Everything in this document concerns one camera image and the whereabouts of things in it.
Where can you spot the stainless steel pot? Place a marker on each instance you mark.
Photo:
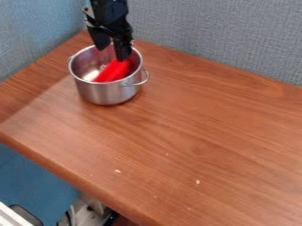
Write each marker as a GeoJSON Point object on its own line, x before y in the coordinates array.
{"type": "Point", "coordinates": [84, 65]}

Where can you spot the white box under table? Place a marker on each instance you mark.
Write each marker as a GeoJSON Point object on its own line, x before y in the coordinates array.
{"type": "Point", "coordinates": [87, 212]}

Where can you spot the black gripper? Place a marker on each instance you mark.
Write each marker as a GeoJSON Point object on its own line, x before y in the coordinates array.
{"type": "Point", "coordinates": [106, 18]}

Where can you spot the grey device bottom left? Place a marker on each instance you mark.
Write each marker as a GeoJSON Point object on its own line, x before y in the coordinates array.
{"type": "Point", "coordinates": [15, 216]}

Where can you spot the red plastic block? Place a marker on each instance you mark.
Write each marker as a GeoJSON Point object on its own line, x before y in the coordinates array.
{"type": "Point", "coordinates": [114, 71]}

